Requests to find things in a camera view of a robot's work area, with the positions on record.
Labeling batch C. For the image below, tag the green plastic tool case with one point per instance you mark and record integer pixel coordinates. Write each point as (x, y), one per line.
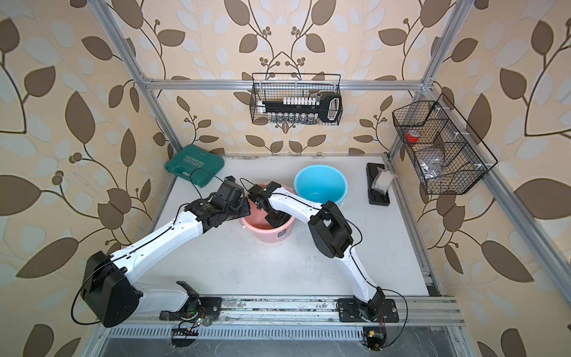
(195, 165)

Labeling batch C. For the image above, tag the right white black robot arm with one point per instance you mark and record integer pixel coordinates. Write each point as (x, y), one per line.
(332, 236)

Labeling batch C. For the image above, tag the black wire basket wall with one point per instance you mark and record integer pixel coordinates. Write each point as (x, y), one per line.
(273, 86)
(467, 158)

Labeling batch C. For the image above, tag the blue plastic bucket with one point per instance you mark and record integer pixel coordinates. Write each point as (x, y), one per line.
(321, 183)

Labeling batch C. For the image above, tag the silver foil bag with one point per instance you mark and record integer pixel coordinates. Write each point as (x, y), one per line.
(432, 162)

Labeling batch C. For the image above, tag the black wire basket right wall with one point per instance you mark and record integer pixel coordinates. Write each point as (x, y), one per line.
(467, 158)

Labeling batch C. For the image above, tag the aluminium front rail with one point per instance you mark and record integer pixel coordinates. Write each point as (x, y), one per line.
(414, 311)

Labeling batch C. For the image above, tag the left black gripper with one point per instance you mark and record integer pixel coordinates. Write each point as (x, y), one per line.
(244, 202)

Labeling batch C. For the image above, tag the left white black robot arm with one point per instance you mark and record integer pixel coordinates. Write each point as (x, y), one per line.
(111, 287)

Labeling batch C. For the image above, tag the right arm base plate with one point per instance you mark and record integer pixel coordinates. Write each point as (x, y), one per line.
(352, 310)

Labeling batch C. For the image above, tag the black tray with plastic bag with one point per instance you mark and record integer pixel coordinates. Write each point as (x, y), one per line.
(379, 181)

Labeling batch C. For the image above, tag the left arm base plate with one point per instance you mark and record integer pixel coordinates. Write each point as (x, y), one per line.
(195, 308)

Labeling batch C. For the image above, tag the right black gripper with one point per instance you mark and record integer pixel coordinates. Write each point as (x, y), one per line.
(273, 223)

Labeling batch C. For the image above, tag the black wire basket back wall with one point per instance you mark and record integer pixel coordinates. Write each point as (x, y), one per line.
(273, 86)

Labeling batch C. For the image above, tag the pink plastic bucket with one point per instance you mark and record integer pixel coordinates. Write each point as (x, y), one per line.
(257, 224)

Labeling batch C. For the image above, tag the black socket set holder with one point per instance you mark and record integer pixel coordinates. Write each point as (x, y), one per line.
(319, 109)

